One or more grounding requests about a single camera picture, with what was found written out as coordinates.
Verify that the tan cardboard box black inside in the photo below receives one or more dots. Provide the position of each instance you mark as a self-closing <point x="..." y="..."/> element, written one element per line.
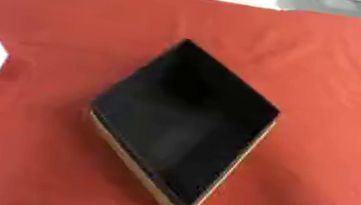
<point x="187" y="119"/>

